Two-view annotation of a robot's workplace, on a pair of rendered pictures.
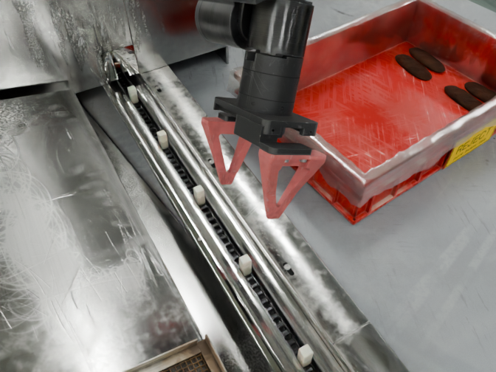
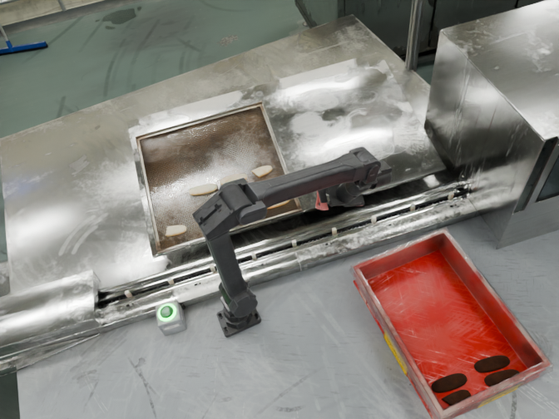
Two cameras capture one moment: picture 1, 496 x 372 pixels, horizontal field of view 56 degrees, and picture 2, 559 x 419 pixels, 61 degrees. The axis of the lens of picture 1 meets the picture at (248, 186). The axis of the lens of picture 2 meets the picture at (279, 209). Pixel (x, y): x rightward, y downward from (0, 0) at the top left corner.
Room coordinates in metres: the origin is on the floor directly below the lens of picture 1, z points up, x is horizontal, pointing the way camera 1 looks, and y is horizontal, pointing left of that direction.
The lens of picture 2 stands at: (0.51, -0.89, 2.17)
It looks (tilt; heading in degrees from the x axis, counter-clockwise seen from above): 52 degrees down; 112
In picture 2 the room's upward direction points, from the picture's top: 11 degrees counter-clockwise
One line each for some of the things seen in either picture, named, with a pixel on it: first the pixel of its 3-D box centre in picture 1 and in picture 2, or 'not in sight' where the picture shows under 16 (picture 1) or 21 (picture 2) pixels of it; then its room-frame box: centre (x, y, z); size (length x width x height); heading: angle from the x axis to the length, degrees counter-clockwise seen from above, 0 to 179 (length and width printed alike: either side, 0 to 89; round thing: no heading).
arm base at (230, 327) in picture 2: not in sight; (236, 313); (0.09, -0.34, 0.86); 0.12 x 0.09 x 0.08; 37
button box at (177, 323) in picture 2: not in sight; (172, 319); (-0.11, -0.39, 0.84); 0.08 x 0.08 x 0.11; 30
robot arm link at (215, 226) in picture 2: not in sight; (235, 256); (0.13, -0.30, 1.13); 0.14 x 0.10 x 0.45; 44
